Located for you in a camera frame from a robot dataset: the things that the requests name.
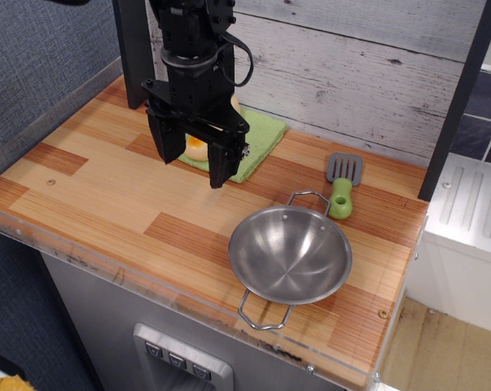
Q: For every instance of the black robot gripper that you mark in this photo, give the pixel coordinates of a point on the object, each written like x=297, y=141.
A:
x=195, y=100

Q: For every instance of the stainless steel two-handled pan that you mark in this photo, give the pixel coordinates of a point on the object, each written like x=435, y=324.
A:
x=290, y=255

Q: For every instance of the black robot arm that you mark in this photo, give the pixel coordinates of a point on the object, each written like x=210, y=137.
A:
x=199, y=54

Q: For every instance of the clear acrylic table edge guard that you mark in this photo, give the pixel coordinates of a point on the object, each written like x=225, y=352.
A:
x=105, y=299

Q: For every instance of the toy bread loaf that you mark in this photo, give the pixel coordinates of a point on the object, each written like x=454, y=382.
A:
x=197, y=149

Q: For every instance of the green folded cloth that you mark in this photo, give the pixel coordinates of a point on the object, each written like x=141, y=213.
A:
x=264, y=135

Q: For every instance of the grey toy fridge dispenser panel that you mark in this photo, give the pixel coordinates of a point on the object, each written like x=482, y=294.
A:
x=170, y=364

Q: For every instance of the white ribbed cabinet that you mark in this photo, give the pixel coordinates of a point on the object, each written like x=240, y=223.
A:
x=451, y=271

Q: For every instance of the yellow object bottom corner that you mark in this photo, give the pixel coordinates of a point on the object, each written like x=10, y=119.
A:
x=15, y=383

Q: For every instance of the dark left shelf post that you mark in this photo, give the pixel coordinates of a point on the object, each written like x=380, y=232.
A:
x=135, y=48

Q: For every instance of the dark shelf post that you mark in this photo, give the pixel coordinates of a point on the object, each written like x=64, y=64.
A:
x=467, y=80
x=135, y=48

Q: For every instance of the green handled grey spatula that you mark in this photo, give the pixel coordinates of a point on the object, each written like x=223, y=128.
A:
x=344, y=172

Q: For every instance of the dark right shelf post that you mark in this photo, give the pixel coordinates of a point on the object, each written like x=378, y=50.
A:
x=467, y=80

